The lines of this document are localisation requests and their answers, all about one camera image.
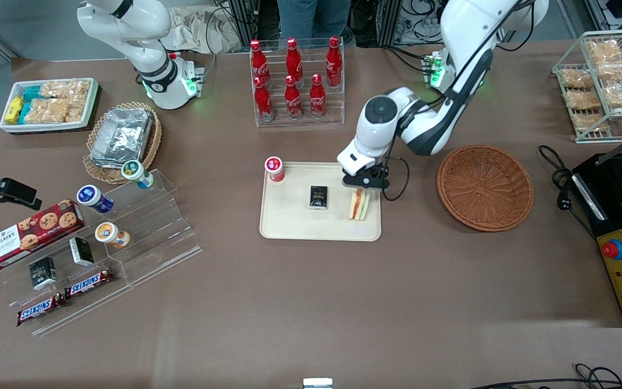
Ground black cables bundle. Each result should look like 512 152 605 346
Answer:
468 363 622 389

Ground white wire rack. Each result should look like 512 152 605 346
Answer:
552 29 622 144

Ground silver metal handle bar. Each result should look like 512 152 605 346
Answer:
574 172 609 222

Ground blue lid yogurt cup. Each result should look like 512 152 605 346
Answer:
76 184 115 214

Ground black power cable with plug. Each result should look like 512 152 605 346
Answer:
538 144 598 239

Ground round brown wicker basket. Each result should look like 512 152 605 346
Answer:
437 144 534 233

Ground triangle sandwich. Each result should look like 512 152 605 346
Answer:
348 187 371 222

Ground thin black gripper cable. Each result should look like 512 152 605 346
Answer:
380 156 410 202

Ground orange lid yogurt cup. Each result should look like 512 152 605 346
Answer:
94 222 131 250

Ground beige crumpled cloth bag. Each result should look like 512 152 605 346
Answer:
166 4 242 55

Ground cream plastic tray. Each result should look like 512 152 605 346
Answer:
259 162 382 242

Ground red cola bottle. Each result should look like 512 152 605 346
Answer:
285 37 304 82
325 36 343 88
309 73 327 119
283 75 304 120
249 39 270 83
253 76 275 122

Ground clear acrylic stepped shelf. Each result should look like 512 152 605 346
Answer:
0 169 203 337

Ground person legs in jeans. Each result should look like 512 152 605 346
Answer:
277 0 353 43

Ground yellow snack packet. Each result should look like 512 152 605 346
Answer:
5 96 24 124

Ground green lid yogurt cup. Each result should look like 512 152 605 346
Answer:
121 160 156 190

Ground white rectangular plastic bin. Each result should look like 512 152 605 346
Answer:
0 78 100 135

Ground stacked aluminium foil containers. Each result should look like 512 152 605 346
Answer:
89 108 154 170

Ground red lid yogurt cup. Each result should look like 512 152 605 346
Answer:
265 156 286 184

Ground flat light wicker basket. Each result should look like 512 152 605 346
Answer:
83 101 162 185

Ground clear acrylic bottle rack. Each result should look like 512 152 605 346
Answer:
249 37 346 128

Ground Snickers chocolate bar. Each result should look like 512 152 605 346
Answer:
16 293 67 327
64 268 114 300

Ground teal snack packet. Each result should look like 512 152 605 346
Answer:
19 86 43 123

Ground red Walkers cookie box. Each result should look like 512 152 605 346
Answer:
0 198 86 270

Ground small black box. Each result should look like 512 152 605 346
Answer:
69 237 95 267
309 185 329 210
28 256 58 291

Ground black sealing machine yellow panel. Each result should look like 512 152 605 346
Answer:
571 153 622 329

